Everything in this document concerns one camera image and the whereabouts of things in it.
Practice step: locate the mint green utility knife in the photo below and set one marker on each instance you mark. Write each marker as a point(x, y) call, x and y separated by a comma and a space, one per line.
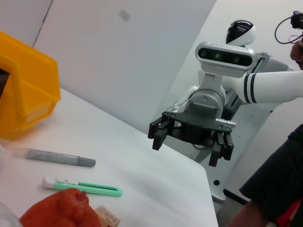
point(99, 189)

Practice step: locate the beige eraser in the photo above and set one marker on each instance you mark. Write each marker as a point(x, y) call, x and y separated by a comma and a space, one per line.
point(109, 216)

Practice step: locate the yellow plastic bin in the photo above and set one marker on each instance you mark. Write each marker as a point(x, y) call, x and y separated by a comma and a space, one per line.
point(30, 78)

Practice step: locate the red-orange wrinkled orange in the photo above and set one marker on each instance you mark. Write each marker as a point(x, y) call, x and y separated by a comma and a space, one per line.
point(59, 210)

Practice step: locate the person in dark shirt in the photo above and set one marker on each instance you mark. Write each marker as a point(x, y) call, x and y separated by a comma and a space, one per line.
point(279, 170)

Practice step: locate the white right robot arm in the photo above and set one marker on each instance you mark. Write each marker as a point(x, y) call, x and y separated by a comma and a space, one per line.
point(272, 85)

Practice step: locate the red fabric piece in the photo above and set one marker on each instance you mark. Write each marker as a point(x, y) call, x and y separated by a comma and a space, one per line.
point(293, 212)

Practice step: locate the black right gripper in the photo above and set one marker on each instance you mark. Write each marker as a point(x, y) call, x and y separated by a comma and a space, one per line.
point(194, 132)

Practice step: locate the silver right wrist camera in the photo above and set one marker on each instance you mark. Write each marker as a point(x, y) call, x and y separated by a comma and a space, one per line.
point(225, 56)

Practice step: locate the grey glitter pen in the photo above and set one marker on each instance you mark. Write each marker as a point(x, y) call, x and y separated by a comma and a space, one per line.
point(59, 158)

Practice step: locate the white robot head black visor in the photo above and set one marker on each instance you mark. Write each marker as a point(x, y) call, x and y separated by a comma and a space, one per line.
point(243, 33)

